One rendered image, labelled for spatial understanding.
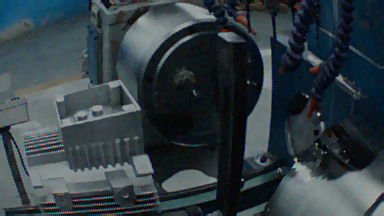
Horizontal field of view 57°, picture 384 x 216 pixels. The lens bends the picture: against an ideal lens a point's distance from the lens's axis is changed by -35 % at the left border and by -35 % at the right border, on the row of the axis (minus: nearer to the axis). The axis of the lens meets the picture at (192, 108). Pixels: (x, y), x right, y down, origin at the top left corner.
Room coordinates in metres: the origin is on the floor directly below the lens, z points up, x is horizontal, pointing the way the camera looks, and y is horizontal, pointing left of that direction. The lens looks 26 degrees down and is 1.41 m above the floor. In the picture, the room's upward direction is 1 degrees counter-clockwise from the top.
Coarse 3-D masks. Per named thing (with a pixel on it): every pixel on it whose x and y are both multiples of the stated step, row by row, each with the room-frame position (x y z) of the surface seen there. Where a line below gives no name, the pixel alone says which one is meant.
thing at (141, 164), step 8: (136, 160) 0.52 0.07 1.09; (144, 160) 0.52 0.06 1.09; (136, 168) 0.51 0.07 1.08; (144, 168) 0.51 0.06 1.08; (152, 168) 0.51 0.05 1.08; (32, 176) 0.45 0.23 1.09; (40, 176) 0.45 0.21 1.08; (136, 176) 0.51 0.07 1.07; (144, 176) 0.52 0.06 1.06; (32, 184) 0.44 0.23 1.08; (40, 184) 0.44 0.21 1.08
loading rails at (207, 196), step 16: (256, 176) 0.73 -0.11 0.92; (272, 176) 0.72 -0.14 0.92; (176, 192) 0.67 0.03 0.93; (192, 192) 0.68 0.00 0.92; (208, 192) 0.68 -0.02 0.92; (240, 192) 0.68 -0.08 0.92; (256, 192) 0.69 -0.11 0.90; (272, 192) 0.71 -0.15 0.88; (16, 208) 0.54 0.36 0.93; (32, 208) 0.55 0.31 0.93; (176, 208) 0.63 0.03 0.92; (208, 208) 0.66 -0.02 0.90; (240, 208) 0.68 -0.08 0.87; (256, 208) 0.62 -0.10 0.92
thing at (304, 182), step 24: (360, 120) 0.46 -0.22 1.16; (312, 144) 0.43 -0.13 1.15; (336, 144) 0.41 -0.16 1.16; (360, 144) 0.39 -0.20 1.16; (312, 168) 0.40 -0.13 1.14; (336, 168) 0.37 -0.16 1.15; (360, 168) 0.35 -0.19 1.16; (288, 192) 0.40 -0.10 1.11; (312, 192) 0.37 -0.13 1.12; (336, 192) 0.34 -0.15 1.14; (360, 192) 0.31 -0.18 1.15
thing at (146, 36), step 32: (128, 32) 0.96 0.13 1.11; (160, 32) 0.85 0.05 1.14; (192, 32) 0.84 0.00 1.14; (128, 64) 0.88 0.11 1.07; (160, 64) 0.82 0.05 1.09; (192, 64) 0.84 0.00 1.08; (256, 64) 0.89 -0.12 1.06; (160, 96) 0.82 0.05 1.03; (192, 96) 0.84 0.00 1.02; (256, 96) 0.89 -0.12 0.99; (160, 128) 0.82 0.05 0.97; (192, 128) 0.84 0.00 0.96
